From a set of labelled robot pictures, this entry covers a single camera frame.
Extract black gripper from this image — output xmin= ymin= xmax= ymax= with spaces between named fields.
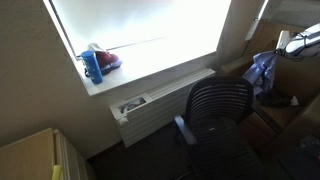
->
xmin=273 ymin=46 xmax=290 ymax=58

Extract blue shirt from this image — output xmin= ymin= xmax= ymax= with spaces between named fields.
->
xmin=242 ymin=49 xmax=279 ymax=99

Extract black office chair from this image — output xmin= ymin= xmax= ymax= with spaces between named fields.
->
xmin=172 ymin=75 xmax=285 ymax=180

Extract grey window blinds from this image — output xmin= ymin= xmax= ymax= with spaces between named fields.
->
xmin=270 ymin=0 xmax=320 ymax=32

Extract dark garment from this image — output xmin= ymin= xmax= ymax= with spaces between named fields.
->
xmin=258 ymin=88 xmax=295 ymax=109

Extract white crumpled paper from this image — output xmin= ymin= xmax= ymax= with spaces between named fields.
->
xmin=289 ymin=95 xmax=300 ymax=107

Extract dark blue bag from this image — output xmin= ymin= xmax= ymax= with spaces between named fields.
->
xmin=298 ymin=134 xmax=320 ymax=163

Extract blue water bottle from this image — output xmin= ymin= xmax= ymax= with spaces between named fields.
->
xmin=80 ymin=50 xmax=104 ymax=85

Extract yellow sticky note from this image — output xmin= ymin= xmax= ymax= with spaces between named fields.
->
xmin=51 ymin=164 xmax=64 ymax=180

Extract light wooden cabinet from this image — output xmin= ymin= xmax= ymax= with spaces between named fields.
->
xmin=0 ymin=127 xmax=96 ymax=180

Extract white wall heater unit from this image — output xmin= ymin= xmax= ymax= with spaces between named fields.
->
xmin=109 ymin=68 xmax=217 ymax=148

